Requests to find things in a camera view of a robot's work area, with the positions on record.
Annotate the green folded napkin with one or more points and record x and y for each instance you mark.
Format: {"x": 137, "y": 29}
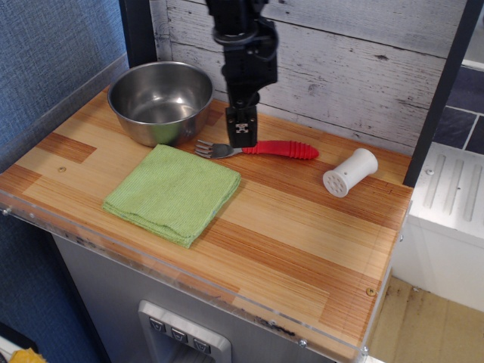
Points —
{"x": 173, "y": 194}

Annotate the white plastic shaker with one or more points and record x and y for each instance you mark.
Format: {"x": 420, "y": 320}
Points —
{"x": 348, "y": 174}

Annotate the yellow object bottom left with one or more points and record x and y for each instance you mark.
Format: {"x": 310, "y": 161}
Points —
{"x": 26, "y": 356}

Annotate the black left frame post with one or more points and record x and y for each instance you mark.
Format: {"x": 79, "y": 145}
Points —
{"x": 138, "y": 32}

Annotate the black vertical frame post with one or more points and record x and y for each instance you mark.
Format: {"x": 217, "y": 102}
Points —
{"x": 450, "y": 71}

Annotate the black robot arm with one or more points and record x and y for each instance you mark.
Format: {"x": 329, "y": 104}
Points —
{"x": 234, "y": 17}

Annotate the red handled metal fork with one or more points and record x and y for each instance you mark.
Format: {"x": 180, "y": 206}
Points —
{"x": 291, "y": 149}

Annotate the stainless steel bowl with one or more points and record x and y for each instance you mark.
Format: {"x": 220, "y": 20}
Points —
{"x": 164, "y": 102}

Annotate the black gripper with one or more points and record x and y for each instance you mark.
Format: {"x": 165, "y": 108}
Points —
{"x": 250, "y": 64}

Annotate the white toy sink unit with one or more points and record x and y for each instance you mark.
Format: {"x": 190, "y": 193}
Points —
{"x": 441, "y": 246}

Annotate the silver toy fridge cabinet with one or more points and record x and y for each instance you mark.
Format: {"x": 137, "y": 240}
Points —
{"x": 199, "y": 305}

